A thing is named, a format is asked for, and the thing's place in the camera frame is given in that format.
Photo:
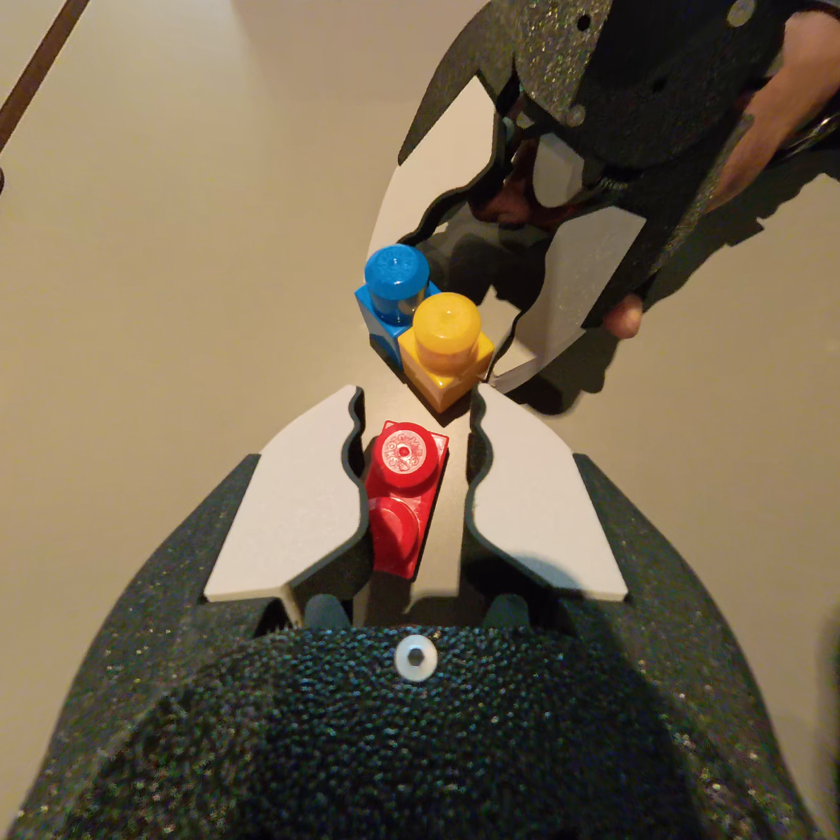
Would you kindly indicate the blue mega block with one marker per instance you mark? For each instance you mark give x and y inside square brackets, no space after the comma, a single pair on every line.
[394,275]

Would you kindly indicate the red mega block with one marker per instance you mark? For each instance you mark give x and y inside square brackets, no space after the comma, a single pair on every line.
[400,499]

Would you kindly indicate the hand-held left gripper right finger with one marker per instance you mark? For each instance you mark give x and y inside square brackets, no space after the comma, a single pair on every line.
[544,518]

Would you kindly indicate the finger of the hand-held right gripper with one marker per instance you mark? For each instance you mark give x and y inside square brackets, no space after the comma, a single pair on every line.
[453,144]
[584,269]

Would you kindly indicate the yellow mega block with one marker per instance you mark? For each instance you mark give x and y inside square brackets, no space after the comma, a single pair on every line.
[446,328]

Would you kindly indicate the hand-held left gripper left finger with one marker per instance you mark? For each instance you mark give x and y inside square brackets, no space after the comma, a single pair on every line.
[289,518]

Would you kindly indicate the person's right hand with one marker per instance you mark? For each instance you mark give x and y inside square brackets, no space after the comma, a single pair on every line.
[787,98]

